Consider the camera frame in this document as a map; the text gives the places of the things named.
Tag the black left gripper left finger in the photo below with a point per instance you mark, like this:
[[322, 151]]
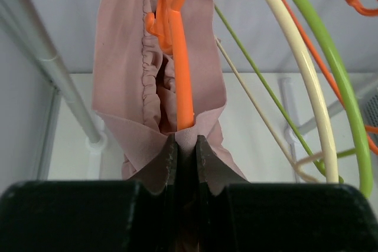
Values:
[[133, 215]]

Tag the white metal clothes rack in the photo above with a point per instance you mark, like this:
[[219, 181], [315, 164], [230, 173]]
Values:
[[29, 32]]

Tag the cream plastic hanger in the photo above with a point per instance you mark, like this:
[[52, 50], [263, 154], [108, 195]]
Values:
[[316, 97]]

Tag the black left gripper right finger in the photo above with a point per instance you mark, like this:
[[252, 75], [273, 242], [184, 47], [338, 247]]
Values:
[[236, 215]]

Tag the pink pleated skirt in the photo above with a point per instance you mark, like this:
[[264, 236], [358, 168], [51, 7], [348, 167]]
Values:
[[134, 88]]

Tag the orange plastic hanger on rack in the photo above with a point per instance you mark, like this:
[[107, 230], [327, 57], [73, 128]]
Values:
[[353, 30]]

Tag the white perforated laundry basket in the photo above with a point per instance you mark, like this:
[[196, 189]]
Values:
[[371, 110]]

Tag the green plastic hanger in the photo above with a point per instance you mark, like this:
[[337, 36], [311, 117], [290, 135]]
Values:
[[341, 85]]

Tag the orange plastic hanger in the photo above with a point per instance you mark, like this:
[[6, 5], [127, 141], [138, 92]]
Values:
[[353, 30], [167, 25]]

